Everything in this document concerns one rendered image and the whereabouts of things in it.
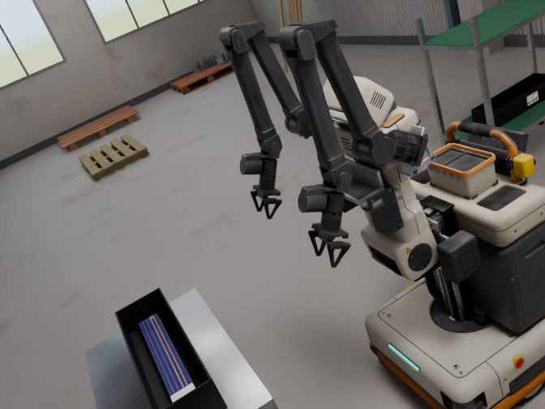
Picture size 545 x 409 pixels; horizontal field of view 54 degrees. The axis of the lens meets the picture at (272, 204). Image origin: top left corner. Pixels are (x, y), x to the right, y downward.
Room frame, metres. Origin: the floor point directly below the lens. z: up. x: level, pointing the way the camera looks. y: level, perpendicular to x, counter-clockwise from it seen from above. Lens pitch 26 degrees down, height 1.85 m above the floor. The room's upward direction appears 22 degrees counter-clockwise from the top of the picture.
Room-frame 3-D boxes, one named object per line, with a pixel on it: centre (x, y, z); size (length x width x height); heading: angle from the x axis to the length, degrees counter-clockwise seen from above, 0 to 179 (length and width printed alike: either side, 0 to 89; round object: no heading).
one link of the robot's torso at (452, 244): (1.55, -0.43, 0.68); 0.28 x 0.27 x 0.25; 17
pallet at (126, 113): (8.53, 2.12, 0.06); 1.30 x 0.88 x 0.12; 109
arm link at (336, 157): (1.31, -0.20, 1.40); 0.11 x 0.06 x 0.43; 17
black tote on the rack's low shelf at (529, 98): (3.05, -1.68, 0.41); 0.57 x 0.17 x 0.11; 108
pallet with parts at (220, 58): (9.25, 0.27, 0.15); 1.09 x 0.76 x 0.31; 109
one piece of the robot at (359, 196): (1.57, -0.30, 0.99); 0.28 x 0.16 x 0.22; 17
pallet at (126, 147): (6.70, 1.67, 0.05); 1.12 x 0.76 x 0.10; 21
